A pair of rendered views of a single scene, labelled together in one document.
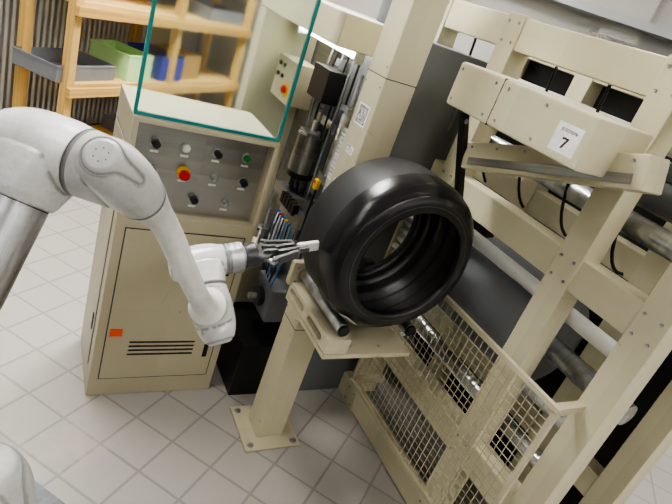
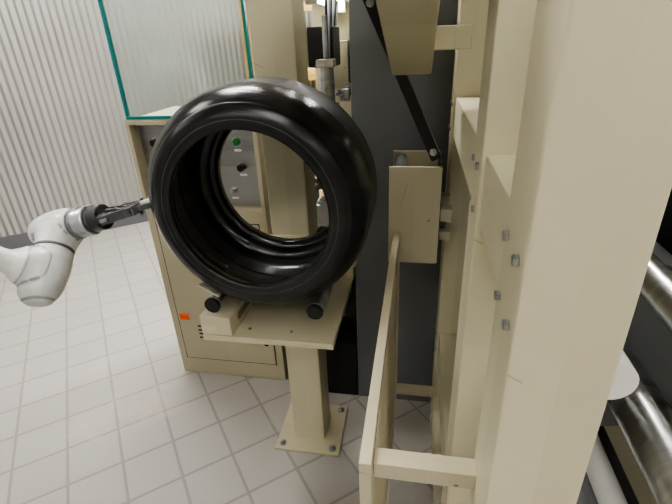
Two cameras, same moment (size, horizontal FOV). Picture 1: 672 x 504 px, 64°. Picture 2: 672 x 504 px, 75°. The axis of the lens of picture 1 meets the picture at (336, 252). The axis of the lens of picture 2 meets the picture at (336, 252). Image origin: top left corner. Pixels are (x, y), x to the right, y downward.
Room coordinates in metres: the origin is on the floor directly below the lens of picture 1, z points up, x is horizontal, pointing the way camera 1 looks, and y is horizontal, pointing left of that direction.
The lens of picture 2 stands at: (1.06, -1.07, 1.53)
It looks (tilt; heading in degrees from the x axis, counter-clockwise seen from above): 26 degrees down; 46
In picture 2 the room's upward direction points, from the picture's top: 3 degrees counter-clockwise
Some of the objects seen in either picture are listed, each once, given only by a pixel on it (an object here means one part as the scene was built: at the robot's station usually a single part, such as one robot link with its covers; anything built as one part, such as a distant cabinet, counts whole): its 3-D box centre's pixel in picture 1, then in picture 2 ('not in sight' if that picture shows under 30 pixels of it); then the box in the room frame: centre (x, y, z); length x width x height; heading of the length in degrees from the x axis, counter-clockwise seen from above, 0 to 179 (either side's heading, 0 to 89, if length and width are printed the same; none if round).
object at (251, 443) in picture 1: (264, 425); (313, 425); (1.94, 0.03, 0.01); 0.27 x 0.27 x 0.02; 34
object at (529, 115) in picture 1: (537, 117); not in sight; (1.81, -0.45, 1.71); 0.61 x 0.25 x 0.15; 34
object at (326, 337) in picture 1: (317, 315); (239, 292); (1.66, -0.02, 0.83); 0.36 x 0.09 x 0.06; 34
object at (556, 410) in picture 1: (432, 391); (386, 408); (1.74, -0.53, 0.65); 0.90 x 0.02 x 0.70; 34
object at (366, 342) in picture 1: (346, 323); (284, 305); (1.74, -0.13, 0.80); 0.37 x 0.36 x 0.02; 124
